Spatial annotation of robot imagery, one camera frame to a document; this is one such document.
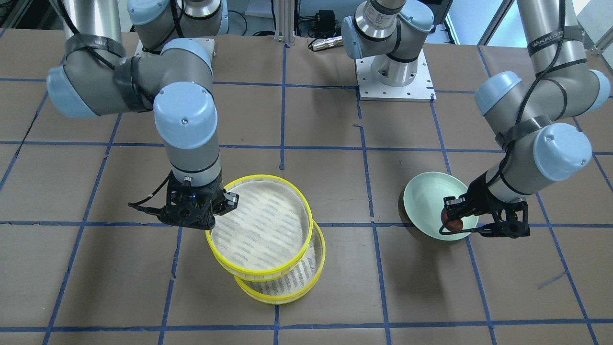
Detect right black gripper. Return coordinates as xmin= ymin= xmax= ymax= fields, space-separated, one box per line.
xmin=157 ymin=175 xmax=239 ymax=230

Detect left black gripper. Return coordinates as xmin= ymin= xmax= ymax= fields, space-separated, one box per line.
xmin=439 ymin=175 xmax=530 ymax=239

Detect brown bun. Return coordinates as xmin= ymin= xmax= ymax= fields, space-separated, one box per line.
xmin=441 ymin=209 xmax=464 ymax=231

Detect yellow steamer basket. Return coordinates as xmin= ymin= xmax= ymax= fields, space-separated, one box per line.
xmin=205 ymin=174 xmax=314 ymax=282
xmin=234 ymin=222 xmax=326 ymax=304

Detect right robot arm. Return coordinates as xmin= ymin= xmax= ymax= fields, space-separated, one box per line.
xmin=46 ymin=0 xmax=238 ymax=230

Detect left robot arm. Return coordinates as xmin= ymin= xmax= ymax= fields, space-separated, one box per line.
xmin=403 ymin=0 xmax=611 ymax=241

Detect green plate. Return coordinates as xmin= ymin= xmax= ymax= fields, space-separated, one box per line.
xmin=403 ymin=171 xmax=470 ymax=241

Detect silver flashlight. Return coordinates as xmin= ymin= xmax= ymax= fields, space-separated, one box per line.
xmin=308 ymin=36 xmax=343 ymax=52

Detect aluminium frame post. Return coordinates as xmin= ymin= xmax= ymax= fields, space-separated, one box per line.
xmin=272 ymin=0 xmax=297 ymax=46

